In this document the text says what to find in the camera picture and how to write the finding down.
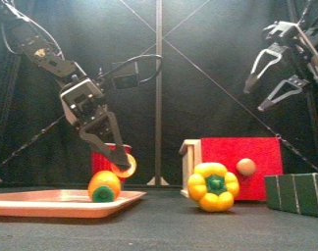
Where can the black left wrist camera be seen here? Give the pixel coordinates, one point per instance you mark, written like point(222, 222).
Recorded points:
point(126, 77)

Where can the round wooden drawer knob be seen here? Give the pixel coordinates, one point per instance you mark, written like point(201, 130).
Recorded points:
point(246, 166)

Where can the grey vertical frame pole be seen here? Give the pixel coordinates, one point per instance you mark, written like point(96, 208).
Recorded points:
point(159, 98)

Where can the orange toy carrot bottom piece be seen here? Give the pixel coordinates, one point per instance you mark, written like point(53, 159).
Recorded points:
point(128, 167)

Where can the green box with white stripes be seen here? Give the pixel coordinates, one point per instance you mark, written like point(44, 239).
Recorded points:
point(297, 194)

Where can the pink plastic tray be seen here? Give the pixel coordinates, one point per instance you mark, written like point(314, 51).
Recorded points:
point(57, 204)

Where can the wooden drawer box red front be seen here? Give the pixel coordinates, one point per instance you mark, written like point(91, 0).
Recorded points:
point(237, 153)

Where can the yellow toy bell pepper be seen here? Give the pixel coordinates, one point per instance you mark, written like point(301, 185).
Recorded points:
point(214, 187)

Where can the red ribbed cup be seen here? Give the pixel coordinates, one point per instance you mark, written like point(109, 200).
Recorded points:
point(100, 160)

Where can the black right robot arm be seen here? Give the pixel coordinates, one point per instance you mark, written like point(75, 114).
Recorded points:
point(314, 49)

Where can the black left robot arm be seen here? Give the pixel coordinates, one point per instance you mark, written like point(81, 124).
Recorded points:
point(44, 54)

